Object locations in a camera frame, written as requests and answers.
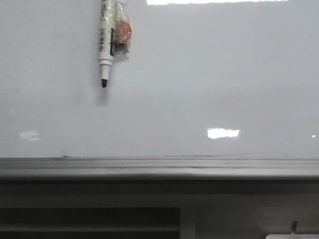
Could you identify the white black-tipped whiteboard marker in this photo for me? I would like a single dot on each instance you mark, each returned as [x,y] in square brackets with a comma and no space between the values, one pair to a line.
[115,35]

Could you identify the white glossy whiteboard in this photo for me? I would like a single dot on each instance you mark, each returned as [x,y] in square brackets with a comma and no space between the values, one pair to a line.
[200,79]

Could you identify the grey aluminium marker tray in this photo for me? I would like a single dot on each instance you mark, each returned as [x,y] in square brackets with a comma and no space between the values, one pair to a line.
[157,168]

